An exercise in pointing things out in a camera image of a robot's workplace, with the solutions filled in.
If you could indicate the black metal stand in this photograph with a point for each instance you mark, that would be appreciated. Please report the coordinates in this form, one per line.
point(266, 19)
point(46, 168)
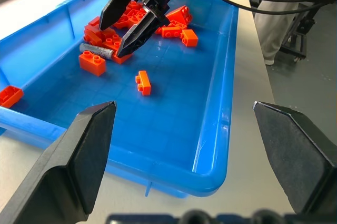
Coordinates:
point(297, 37)

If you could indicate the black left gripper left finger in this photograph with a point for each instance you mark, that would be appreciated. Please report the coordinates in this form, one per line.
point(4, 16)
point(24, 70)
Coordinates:
point(79, 155)

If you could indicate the sloped orange toy brick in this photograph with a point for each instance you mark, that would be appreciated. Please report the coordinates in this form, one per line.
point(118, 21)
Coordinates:
point(181, 14)

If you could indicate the long orange toy brick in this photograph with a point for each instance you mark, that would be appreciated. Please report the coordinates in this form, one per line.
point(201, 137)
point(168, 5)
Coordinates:
point(171, 32)
point(93, 37)

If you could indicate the grey cylindrical battery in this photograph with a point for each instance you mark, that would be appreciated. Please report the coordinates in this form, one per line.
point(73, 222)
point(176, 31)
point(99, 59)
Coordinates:
point(96, 49)

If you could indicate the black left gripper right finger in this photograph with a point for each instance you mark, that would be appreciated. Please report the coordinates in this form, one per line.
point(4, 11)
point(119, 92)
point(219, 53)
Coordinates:
point(297, 155)

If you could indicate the large orange toy brick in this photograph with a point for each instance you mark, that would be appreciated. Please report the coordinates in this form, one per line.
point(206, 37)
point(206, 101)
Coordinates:
point(92, 63)

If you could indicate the blue plastic bin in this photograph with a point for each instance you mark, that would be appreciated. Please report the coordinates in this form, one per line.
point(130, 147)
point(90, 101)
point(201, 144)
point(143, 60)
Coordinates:
point(168, 118)

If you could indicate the small orange toy brick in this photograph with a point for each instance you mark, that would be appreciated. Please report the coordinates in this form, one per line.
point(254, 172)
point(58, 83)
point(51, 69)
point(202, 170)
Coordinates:
point(144, 83)

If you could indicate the person in beige trousers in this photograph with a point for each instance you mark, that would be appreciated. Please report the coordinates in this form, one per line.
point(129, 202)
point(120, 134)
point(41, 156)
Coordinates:
point(271, 18)

